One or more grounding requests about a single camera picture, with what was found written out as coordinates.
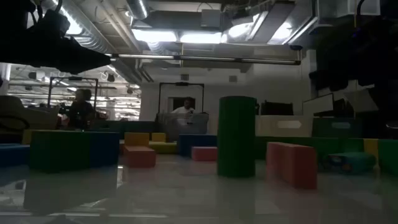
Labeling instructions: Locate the white angled panel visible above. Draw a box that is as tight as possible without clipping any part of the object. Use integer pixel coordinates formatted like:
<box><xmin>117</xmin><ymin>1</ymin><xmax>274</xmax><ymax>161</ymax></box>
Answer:
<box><xmin>343</xmin><ymin>88</ymin><xmax>379</xmax><ymax>113</ymax></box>

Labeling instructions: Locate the long ceiling light rail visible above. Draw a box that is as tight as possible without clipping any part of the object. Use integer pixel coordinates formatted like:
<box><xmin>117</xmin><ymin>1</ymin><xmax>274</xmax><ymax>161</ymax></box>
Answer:
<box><xmin>105</xmin><ymin>53</ymin><xmax>302</xmax><ymax>66</ymax></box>

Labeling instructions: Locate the green arch block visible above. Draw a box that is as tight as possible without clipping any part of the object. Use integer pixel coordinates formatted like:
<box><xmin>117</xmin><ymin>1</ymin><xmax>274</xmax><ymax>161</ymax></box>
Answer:
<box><xmin>316</xmin><ymin>138</ymin><xmax>340</xmax><ymax>156</ymax></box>
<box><xmin>338</xmin><ymin>138</ymin><xmax>365</xmax><ymax>155</ymax></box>

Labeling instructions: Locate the grey plastic bin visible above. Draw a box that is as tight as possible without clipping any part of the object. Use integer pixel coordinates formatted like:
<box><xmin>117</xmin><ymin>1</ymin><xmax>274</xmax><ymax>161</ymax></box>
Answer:
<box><xmin>155</xmin><ymin>112</ymin><xmax>210</xmax><ymax>135</ymax></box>

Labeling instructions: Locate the green cube block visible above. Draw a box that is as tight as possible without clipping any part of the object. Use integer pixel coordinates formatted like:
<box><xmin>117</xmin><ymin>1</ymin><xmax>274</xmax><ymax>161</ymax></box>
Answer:
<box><xmin>29</xmin><ymin>130</ymin><xmax>91</xmax><ymax>173</ymax></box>

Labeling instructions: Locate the teal rectangular block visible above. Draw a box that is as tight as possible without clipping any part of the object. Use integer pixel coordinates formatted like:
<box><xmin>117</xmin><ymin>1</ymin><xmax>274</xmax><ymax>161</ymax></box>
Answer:
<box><xmin>323</xmin><ymin>151</ymin><xmax>377</xmax><ymax>174</ymax></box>

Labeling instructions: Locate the yellow rectangular block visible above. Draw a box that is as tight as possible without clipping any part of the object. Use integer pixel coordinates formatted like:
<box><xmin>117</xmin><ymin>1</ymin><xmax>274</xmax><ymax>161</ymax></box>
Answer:
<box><xmin>363</xmin><ymin>138</ymin><xmax>379</xmax><ymax>157</ymax></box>

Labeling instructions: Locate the teal plastic bin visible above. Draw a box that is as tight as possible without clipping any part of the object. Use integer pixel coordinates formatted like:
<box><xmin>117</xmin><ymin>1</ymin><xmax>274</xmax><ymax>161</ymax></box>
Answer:
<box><xmin>90</xmin><ymin>120</ymin><xmax>125</xmax><ymax>133</ymax></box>
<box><xmin>312</xmin><ymin>117</ymin><xmax>364</xmax><ymax>140</ymax></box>

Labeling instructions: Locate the ribbed silver air duct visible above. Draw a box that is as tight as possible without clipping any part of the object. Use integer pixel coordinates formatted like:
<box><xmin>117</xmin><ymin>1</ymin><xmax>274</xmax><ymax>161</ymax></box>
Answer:
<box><xmin>40</xmin><ymin>0</ymin><xmax>113</xmax><ymax>54</ymax></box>

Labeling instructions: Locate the black gantry frame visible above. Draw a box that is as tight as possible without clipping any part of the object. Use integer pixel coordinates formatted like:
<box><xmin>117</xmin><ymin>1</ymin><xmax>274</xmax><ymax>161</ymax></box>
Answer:
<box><xmin>158</xmin><ymin>82</ymin><xmax>205</xmax><ymax>114</ymax></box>
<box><xmin>47</xmin><ymin>76</ymin><xmax>99</xmax><ymax>110</ymax></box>

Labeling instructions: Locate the lime rectangular block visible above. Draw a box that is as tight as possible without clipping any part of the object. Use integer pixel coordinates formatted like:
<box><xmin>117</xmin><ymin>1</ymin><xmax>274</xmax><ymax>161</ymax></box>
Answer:
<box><xmin>148</xmin><ymin>141</ymin><xmax>178</xmax><ymax>154</ymax></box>

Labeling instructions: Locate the black boxy object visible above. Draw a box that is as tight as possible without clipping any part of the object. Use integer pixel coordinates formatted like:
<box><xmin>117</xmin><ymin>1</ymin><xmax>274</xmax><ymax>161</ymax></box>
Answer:
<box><xmin>260</xmin><ymin>101</ymin><xmax>294</xmax><ymax>116</ymax></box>

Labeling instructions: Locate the smooth silver round duct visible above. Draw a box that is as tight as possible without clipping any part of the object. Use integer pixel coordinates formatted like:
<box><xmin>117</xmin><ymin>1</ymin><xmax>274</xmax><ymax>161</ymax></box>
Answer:
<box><xmin>126</xmin><ymin>0</ymin><xmax>149</xmax><ymax>20</ymax></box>

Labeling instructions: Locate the blue plastic bin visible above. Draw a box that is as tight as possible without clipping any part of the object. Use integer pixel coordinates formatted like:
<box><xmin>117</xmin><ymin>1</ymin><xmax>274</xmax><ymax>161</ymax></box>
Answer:
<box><xmin>123</xmin><ymin>121</ymin><xmax>158</xmax><ymax>135</ymax></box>

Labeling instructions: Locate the white panel board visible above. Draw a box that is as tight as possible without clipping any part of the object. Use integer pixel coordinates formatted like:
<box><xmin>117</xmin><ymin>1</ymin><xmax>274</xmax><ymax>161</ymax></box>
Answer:
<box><xmin>303</xmin><ymin>93</ymin><xmax>335</xmax><ymax>118</ymax></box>

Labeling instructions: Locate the person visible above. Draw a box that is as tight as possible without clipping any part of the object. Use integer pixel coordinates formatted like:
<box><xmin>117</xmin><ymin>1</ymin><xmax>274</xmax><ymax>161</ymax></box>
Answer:
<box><xmin>170</xmin><ymin>96</ymin><xmax>196</xmax><ymax>114</ymax></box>
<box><xmin>66</xmin><ymin>88</ymin><xmax>96</xmax><ymax>130</ymax></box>

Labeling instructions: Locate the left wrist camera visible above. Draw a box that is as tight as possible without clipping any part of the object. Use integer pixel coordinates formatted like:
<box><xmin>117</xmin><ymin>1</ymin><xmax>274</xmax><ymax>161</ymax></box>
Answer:
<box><xmin>43</xmin><ymin>9</ymin><xmax>72</xmax><ymax>34</ymax></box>

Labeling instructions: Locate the ceiling light panel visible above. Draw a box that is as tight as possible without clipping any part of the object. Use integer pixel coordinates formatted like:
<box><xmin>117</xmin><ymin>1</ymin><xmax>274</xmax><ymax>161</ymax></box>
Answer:
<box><xmin>132</xmin><ymin>29</ymin><xmax>178</xmax><ymax>43</ymax></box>
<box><xmin>179</xmin><ymin>30</ymin><xmax>223</xmax><ymax>44</ymax></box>

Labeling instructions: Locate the blue rectangular block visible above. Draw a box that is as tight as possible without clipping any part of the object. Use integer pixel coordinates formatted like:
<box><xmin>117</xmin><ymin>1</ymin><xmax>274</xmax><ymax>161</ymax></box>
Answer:
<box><xmin>0</xmin><ymin>143</ymin><xmax>31</xmax><ymax>168</ymax></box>
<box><xmin>178</xmin><ymin>134</ymin><xmax>218</xmax><ymax>157</ymax></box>
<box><xmin>89</xmin><ymin>131</ymin><xmax>121</xmax><ymax>167</ymax></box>

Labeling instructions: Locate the green cylinder block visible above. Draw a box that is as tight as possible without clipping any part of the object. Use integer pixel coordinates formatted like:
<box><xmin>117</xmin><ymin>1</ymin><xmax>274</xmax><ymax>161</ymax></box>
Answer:
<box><xmin>216</xmin><ymin>95</ymin><xmax>257</xmax><ymax>178</ymax></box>

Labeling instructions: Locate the long green block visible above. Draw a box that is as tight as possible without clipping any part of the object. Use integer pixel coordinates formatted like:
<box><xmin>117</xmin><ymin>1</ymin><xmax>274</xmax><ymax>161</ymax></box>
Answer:
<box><xmin>377</xmin><ymin>139</ymin><xmax>398</xmax><ymax>175</ymax></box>

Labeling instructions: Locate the tan bulky object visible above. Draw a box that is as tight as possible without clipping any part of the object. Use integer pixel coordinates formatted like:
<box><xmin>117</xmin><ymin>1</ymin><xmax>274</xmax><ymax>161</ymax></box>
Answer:
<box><xmin>0</xmin><ymin>95</ymin><xmax>60</xmax><ymax>131</ymax></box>

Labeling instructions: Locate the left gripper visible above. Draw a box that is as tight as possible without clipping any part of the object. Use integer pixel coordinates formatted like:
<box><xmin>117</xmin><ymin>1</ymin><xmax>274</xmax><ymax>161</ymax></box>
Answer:
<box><xmin>9</xmin><ymin>23</ymin><xmax>111</xmax><ymax>76</ymax></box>

